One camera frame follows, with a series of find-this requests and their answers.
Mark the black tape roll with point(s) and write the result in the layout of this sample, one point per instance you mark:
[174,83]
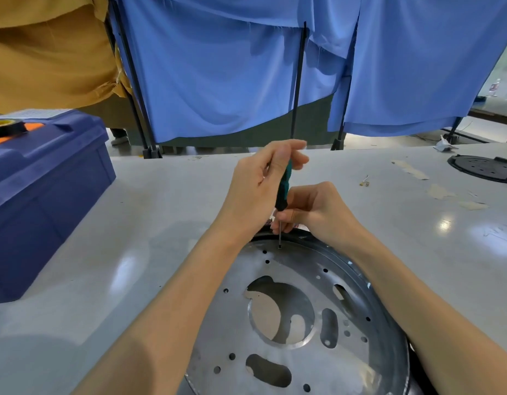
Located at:
[11,129]

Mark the person's left forearm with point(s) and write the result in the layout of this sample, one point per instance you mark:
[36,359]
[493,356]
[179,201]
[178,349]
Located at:
[175,316]

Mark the white label sheet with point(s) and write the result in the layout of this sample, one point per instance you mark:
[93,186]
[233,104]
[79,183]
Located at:
[31,114]

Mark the blue plastic toolbox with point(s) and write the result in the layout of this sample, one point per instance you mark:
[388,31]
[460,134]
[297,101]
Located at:
[44,201]

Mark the beige tape strip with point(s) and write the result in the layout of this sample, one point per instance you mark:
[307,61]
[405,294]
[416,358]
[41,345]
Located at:
[440,191]
[410,170]

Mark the person's right forearm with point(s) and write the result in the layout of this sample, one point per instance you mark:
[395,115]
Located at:
[426,316]

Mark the clear plastic bottle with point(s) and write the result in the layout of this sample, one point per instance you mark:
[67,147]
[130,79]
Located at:
[495,88]

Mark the crumpled white paper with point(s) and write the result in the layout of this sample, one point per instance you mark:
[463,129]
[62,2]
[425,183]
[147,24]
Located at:
[444,144]

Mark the yellow cloth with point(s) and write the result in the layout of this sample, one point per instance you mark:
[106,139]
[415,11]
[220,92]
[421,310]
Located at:
[48,57]

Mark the brown wooden table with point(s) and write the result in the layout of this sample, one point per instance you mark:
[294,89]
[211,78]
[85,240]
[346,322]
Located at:
[496,117]

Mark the black stand pole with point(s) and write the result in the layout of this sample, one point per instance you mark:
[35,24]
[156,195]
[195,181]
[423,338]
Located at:
[134,78]
[340,137]
[298,86]

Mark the dark green cloth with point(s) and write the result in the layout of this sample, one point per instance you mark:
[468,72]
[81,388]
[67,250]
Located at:
[311,119]

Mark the narrow blue curtain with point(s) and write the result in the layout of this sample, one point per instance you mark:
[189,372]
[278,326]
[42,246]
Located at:
[422,65]

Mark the round silver metal plate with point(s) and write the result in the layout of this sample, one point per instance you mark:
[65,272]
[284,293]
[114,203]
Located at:
[237,308]

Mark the black stand foot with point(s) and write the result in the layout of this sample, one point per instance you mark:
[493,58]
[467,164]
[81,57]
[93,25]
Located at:
[454,131]

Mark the black round perforated plate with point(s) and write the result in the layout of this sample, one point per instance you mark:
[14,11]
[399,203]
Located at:
[483,168]

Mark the person's left thumb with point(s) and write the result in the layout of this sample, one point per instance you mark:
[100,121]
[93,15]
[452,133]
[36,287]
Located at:
[292,160]

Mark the person's right thumb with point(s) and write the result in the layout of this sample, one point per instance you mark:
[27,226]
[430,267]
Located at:
[299,195]

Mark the wide blue curtain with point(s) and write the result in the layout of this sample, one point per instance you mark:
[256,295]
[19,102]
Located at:
[220,65]

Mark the person's right hand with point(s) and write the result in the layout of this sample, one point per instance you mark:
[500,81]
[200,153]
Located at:
[323,209]

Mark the person's left hand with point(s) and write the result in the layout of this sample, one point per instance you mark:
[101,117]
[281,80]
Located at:
[249,189]

